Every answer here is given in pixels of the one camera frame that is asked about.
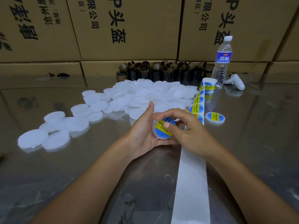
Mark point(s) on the labelled lid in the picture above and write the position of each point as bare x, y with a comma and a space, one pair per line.
160, 130
215, 118

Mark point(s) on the person's right forearm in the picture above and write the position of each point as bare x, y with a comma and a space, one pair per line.
257, 196

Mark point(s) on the clear plastic water bottle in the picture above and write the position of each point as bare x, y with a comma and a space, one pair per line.
222, 63

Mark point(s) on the white handheld controller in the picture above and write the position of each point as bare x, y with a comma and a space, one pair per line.
236, 81

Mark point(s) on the person's left forearm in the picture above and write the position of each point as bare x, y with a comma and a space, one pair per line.
93, 193

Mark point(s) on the person's left hand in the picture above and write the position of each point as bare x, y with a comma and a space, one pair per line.
140, 135

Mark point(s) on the sticker roll with backing strip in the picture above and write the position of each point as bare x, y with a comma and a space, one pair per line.
190, 193

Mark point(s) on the stack of brown cardboard boxes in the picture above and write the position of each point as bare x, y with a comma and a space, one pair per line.
135, 30

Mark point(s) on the row of dark cardboard tubes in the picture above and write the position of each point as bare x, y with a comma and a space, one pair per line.
152, 72

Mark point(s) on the pile of white plastic lids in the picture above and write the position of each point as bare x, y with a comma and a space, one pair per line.
135, 93

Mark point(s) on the person's right hand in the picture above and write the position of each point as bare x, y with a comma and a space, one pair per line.
196, 135

